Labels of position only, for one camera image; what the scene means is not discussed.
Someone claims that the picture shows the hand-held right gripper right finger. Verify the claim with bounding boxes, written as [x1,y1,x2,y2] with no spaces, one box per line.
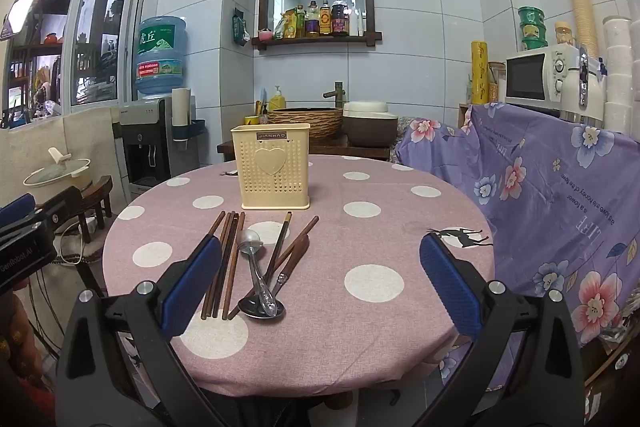
[415,232,586,427]

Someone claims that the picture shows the wooden-handled utensil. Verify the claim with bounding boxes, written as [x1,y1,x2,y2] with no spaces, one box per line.
[272,237,311,299]

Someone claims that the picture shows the sliding window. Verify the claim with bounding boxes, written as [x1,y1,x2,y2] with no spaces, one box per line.
[0,0,148,128]

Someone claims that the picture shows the dark wooden side table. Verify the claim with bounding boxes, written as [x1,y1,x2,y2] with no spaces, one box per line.
[216,139,392,168]

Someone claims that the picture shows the white paper cup tube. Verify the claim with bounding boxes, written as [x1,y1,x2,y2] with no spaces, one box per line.
[171,87,192,128]

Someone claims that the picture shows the pink polka dot tablecloth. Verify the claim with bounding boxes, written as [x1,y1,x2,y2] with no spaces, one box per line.
[101,154,496,400]

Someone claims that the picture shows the stacks of white cups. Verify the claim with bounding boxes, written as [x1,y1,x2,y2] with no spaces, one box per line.
[597,0,640,132]

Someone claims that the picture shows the glass jar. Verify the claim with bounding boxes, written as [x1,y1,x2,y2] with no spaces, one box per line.
[487,62,507,104]

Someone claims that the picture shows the white pot with lid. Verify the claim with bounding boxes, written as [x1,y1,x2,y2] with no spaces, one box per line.
[22,147,93,195]

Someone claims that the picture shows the cream plastic utensil basket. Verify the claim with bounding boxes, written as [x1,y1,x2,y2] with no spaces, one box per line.
[230,123,312,210]

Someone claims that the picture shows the light panel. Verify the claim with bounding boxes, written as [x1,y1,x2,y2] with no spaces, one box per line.
[0,0,41,40]

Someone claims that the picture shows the row of condiment bottles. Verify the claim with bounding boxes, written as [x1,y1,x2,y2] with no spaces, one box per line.
[274,0,367,40]

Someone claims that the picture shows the person's left forearm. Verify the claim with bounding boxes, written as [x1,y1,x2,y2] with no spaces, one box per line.
[0,287,56,427]

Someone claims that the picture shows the brown and white rice cooker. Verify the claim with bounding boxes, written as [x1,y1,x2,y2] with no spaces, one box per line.
[342,101,399,148]

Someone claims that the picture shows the grey water dispenser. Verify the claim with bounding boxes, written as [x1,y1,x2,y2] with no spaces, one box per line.
[118,98,198,192]

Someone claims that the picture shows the yellow glass mug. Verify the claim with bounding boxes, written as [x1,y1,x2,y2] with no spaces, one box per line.
[554,21,576,48]

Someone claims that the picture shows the dark wooden stool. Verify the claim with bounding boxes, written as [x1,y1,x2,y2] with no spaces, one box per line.
[50,175,115,244]

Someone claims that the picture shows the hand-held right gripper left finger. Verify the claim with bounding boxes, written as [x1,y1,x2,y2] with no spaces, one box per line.
[55,234,231,427]

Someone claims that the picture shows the blue and white cup holder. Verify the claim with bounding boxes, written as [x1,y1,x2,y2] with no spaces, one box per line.
[172,119,207,142]

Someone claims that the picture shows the purple floral cloth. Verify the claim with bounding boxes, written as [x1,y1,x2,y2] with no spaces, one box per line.
[395,101,640,388]

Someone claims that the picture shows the yellow wrap roll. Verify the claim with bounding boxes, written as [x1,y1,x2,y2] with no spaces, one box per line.
[469,40,490,105]

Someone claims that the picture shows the brown wooden chopstick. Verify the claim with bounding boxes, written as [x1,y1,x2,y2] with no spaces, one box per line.
[226,215,320,322]
[205,212,236,321]
[200,212,233,321]
[205,210,227,240]
[222,212,247,322]

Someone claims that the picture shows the blue water jug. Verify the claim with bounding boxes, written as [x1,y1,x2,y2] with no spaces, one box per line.
[134,16,190,100]

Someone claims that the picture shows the bamboo faucet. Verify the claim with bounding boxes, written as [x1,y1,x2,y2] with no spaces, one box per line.
[322,81,347,110]

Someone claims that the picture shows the white cable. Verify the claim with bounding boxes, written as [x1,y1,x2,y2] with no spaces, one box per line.
[52,217,101,265]

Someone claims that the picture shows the white microwave oven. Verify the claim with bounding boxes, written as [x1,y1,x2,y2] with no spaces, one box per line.
[504,46,583,110]

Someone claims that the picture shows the woven basket basin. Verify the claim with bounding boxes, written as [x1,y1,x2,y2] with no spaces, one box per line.
[267,107,346,145]

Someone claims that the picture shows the matte silver spoon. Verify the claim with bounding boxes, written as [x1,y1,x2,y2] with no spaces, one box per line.
[236,229,281,317]

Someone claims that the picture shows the green wall-hung packet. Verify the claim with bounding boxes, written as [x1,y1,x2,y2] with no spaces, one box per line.
[231,7,251,46]

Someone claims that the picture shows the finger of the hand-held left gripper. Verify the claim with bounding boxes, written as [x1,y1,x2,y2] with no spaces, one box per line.
[31,186,83,235]
[0,193,37,233]

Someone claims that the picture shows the black chopstick with silver tip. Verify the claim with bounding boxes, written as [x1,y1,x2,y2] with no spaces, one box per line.
[262,211,293,295]

